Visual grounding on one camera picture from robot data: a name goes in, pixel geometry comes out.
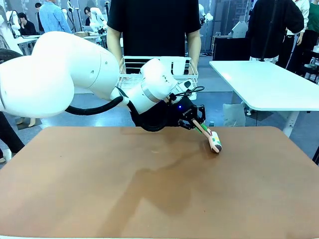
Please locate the white plastic cutlery holder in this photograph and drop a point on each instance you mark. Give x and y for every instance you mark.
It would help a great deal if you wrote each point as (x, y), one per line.
(179, 66)

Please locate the bystander in light blue shirt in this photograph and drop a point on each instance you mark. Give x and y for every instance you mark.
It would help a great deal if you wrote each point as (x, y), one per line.
(53, 17)

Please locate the person right forearm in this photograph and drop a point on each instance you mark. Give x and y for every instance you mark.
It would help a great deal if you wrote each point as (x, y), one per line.
(115, 44)

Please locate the person left hand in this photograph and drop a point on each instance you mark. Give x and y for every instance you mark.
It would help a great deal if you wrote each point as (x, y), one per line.
(194, 67)

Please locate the bystander in black jacket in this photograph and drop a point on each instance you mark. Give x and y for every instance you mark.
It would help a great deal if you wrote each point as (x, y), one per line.
(271, 30)

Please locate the bystander with black hair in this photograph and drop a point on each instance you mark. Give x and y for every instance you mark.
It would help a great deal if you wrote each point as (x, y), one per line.
(87, 16)

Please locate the seated bystander in black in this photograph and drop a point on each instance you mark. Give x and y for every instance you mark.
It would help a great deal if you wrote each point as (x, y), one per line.
(27, 25)

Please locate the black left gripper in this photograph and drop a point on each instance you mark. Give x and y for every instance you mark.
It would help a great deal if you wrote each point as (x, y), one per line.
(185, 109)

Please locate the white table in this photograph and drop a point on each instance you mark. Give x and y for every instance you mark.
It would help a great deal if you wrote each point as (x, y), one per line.
(266, 84)

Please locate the bystander in green top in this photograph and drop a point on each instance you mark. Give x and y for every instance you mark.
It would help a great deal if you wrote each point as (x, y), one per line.
(311, 30)

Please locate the bystander leg dark trousers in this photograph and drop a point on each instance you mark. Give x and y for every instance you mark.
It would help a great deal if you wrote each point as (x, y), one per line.
(10, 135)

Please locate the person torso black t-shirt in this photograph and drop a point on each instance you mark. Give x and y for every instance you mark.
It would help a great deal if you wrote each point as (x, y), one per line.
(153, 27)

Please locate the person left forearm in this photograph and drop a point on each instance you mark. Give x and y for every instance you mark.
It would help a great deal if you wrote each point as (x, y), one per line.
(194, 47)

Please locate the grey white machine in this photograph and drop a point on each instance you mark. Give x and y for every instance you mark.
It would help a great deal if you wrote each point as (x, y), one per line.
(238, 30)

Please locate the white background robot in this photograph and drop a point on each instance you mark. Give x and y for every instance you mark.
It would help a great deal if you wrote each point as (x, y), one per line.
(205, 15)
(98, 20)
(12, 22)

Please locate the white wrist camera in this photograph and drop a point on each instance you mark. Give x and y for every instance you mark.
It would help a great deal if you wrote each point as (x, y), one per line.
(185, 85)

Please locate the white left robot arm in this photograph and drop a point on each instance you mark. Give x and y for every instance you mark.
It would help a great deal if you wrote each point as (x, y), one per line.
(64, 72)

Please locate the bystander in white top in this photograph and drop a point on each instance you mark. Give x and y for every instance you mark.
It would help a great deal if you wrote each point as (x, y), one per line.
(295, 37)

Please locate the white green cylindrical object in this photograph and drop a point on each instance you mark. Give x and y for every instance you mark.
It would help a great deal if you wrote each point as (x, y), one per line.
(215, 144)

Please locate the person right hand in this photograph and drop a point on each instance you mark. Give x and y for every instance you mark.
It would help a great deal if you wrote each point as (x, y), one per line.
(121, 66)

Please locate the cardboard box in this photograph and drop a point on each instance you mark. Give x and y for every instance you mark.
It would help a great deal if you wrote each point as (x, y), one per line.
(83, 34)

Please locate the black cabinet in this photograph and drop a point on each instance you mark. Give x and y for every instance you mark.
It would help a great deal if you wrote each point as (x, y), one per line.
(230, 48)

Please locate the white bag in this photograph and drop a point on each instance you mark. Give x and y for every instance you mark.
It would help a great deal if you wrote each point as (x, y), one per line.
(233, 115)

